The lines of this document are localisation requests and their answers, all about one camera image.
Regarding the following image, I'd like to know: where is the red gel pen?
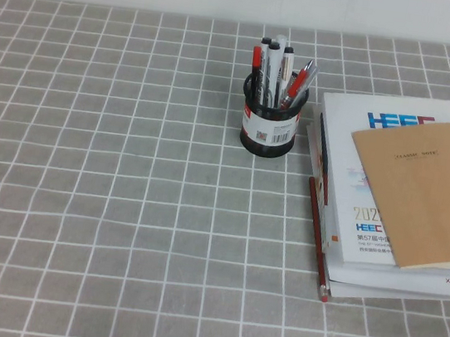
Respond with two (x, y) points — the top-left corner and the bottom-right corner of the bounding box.
(279, 56), (315, 112)

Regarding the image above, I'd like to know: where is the black mesh pen holder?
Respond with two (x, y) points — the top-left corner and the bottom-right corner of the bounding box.
(234, 65), (314, 163)

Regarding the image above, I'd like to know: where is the colourful cover book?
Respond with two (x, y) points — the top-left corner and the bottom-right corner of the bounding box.
(301, 111), (349, 251)

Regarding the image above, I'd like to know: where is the black cap white marker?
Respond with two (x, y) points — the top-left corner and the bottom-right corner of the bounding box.
(259, 42), (284, 109)
(252, 36), (275, 100)

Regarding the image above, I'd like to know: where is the black cap brown label marker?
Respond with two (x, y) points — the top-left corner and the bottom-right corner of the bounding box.
(273, 45), (297, 110)

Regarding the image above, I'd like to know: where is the red cap marker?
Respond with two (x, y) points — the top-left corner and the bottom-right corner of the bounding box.
(245, 45), (266, 104)

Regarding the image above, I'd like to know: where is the grey checked tablecloth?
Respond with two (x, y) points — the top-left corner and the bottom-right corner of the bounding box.
(0, 0), (450, 337)

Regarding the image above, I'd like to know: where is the red pencil with eraser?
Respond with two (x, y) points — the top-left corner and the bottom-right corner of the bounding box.
(291, 175), (347, 304)

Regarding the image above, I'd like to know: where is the grey cap marker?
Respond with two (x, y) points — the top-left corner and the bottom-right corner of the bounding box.
(270, 33), (288, 55)

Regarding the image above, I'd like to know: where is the white paper folder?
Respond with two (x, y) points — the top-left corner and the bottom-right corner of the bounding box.
(282, 119), (450, 315)

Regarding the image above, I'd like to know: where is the tan classic note notebook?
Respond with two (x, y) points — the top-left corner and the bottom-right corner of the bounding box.
(333, 108), (450, 277)

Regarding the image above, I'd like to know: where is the white AgileX brochure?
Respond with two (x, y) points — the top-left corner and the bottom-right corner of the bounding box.
(319, 249), (450, 300)

